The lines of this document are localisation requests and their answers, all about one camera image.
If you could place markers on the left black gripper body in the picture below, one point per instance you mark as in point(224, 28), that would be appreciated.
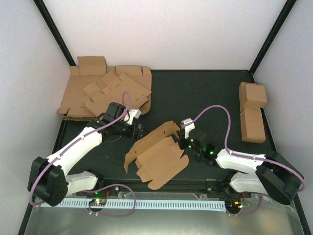
point(131, 133)

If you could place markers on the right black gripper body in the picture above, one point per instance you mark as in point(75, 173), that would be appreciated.
point(183, 146)

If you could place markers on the cardboard box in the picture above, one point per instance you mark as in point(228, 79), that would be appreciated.
point(157, 156)
point(252, 95)
point(252, 126)

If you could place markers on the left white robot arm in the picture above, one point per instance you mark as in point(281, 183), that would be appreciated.
point(49, 177)

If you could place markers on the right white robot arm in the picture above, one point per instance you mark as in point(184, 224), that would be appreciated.
point(268, 174)

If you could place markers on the stack of flat cardboard blanks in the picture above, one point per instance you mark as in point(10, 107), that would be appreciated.
point(92, 69)

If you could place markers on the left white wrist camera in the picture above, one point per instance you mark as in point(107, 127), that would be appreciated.
point(131, 115)

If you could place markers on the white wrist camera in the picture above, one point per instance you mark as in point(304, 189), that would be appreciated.
point(187, 125)
point(131, 115)

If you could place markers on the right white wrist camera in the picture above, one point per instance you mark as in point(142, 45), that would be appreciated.
point(187, 125)

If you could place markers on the light blue slotted cable duct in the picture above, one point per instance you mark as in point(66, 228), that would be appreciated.
point(194, 205)

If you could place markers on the left black frame post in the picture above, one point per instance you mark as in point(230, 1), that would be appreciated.
point(43, 10)

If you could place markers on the black frame post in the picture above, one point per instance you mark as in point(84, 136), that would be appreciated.
point(284, 13)
point(43, 10)

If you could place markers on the right black frame post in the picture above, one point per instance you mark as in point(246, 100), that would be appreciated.
point(284, 13)

